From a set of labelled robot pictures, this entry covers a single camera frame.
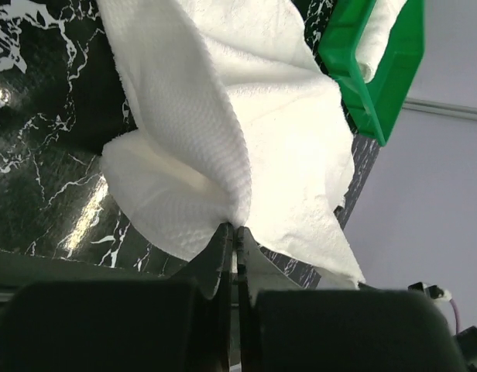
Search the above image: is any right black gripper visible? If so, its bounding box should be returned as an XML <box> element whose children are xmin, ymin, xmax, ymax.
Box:
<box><xmin>454</xmin><ymin>326</ymin><xmax>477</xmax><ymax>372</ymax></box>

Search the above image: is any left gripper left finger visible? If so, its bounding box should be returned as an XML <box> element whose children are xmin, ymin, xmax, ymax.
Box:
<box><xmin>0</xmin><ymin>224</ymin><xmax>234</xmax><ymax>371</ymax></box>

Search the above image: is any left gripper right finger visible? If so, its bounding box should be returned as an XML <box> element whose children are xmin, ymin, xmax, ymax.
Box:
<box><xmin>236</xmin><ymin>227</ymin><xmax>467</xmax><ymax>371</ymax></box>

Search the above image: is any white towel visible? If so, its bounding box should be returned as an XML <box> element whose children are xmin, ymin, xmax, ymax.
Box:
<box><xmin>98</xmin><ymin>1</ymin><xmax>364</xmax><ymax>288</ymax></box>
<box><xmin>355</xmin><ymin>0</ymin><xmax>407</xmax><ymax>83</ymax></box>

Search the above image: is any green plastic tray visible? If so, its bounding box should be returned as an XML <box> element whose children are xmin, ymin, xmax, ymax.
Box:
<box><xmin>318</xmin><ymin>1</ymin><xmax>425</xmax><ymax>146</ymax></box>

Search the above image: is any black marble pattern mat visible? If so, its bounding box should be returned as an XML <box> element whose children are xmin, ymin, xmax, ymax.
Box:
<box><xmin>0</xmin><ymin>0</ymin><xmax>381</xmax><ymax>290</ymax></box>

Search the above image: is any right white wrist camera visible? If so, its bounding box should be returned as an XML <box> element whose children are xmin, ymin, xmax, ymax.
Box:
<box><xmin>407</xmin><ymin>282</ymin><xmax>456</xmax><ymax>309</ymax></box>

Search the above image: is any right aluminium frame post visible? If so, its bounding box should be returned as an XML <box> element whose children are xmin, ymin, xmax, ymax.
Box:
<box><xmin>403</xmin><ymin>98</ymin><xmax>477</xmax><ymax>122</ymax></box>

